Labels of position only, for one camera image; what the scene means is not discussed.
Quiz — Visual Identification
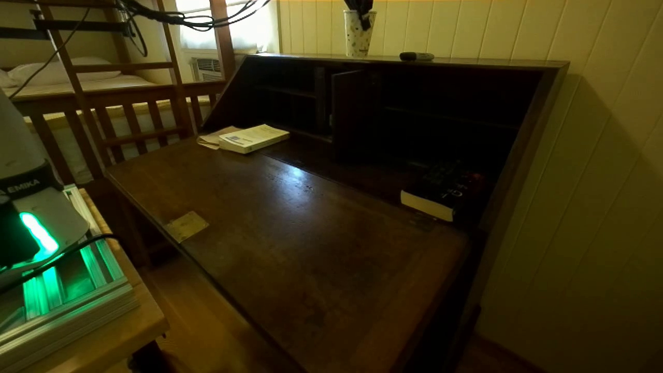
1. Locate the white dotted paper cup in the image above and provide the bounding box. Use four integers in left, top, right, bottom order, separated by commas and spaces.
343, 7, 379, 60

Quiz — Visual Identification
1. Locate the dark wooden compartment door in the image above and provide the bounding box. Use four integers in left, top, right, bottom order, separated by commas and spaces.
329, 66, 379, 163

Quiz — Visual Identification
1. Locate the black grey marker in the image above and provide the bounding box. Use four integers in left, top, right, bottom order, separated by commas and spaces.
398, 51, 437, 64

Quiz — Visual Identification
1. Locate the window air conditioner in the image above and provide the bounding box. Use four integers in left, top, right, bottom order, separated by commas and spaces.
188, 57, 227, 84

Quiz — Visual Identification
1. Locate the white paperback book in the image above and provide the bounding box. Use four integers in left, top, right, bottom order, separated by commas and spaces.
215, 122, 292, 158

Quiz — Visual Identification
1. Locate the dark-covered thick book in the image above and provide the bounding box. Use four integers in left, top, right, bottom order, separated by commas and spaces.
398, 160, 489, 226

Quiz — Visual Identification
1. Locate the brown paper envelope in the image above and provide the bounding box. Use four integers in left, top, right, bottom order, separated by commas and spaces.
196, 125, 241, 153

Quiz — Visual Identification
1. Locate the dark wooden secretary desk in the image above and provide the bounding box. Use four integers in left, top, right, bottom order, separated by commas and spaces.
101, 53, 572, 373

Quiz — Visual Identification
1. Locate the black horizontal metal bar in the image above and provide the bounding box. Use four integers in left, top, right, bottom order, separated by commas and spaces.
0, 19, 137, 39

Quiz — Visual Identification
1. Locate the wooden slatted chair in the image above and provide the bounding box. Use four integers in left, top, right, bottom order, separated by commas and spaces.
28, 101, 209, 182

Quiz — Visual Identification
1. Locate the white mattress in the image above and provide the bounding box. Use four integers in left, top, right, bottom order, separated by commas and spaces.
0, 57, 157, 99

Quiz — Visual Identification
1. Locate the wooden bunk bed frame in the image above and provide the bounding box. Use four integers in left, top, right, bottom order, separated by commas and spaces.
0, 0, 241, 189

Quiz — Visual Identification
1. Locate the single black cable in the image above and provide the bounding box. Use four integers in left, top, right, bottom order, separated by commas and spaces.
0, 233, 120, 286

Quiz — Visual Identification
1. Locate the aluminium mounting frame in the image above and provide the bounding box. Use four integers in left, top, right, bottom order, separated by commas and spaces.
0, 182, 137, 370

